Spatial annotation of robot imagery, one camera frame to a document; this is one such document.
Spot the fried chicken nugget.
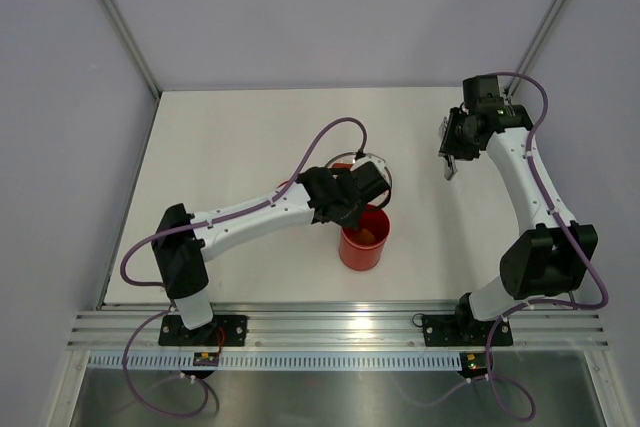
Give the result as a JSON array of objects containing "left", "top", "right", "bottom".
[{"left": 354, "top": 228, "right": 377, "bottom": 245}]

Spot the red cylindrical lunch box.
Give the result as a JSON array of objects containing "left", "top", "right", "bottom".
[{"left": 338, "top": 210, "right": 391, "bottom": 272}]

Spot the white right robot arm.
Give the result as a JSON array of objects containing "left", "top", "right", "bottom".
[{"left": 439, "top": 106, "right": 598, "bottom": 343}]

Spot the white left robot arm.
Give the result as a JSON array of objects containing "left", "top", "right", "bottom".
[{"left": 151, "top": 162, "right": 388, "bottom": 345}]

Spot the white printed plate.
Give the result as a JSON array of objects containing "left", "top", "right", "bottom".
[{"left": 325, "top": 152, "right": 393, "bottom": 211}]

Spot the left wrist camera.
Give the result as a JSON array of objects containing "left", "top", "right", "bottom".
[{"left": 350, "top": 162, "right": 389, "bottom": 204}]

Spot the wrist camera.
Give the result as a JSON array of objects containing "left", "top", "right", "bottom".
[
  {"left": 350, "top": 162, "right": 389, "bottom": 204},
  {"left": 462, "top": 74, "right": 504, "bottom": 111}
]

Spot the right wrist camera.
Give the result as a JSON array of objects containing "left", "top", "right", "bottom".
[{"left": 462, "top": 74, "right": 504, "bottom": 111}]

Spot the right aluminium frame post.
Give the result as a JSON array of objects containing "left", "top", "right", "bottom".
[{"left": 514, "top": 0, "right": 571, "bottom": 75}]

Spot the aluminium frame post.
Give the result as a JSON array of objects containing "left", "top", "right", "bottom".
[
  {"left": 514, "top": 0, "right": 571, "bottom": 75},
  {"left": 98, "top": 0, "right": 162, "bottom": 102}
]

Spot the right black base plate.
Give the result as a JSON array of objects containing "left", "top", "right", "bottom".
[{"left": 411, "top": 313, "right": 493, "bottom": 347}]

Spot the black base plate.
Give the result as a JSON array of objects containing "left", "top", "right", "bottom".
[
  {"left": 158, "top": 315, "right": 249, "bottom": 347},
  {"left": 411, "top": 313, "right": 493, "bottom": 347}
]

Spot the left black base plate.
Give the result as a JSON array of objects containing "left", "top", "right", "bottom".
[{"left": 158, "top": 315, "right": 249, "bottom": 347}]

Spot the left aluminium frame post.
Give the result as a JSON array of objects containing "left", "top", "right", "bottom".
[{"left": 98, "top": 0, "right": 162, "bottom": 102}]

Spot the aluminium mounting rail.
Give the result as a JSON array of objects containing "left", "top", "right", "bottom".
[{"left": 66, "top": 302, "right": 609, "bottom": 352}]

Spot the white slotted cable duct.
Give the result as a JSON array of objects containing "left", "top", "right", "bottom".
[{"left": 88, "top": 351, "right": 462, "bottom": 372}]

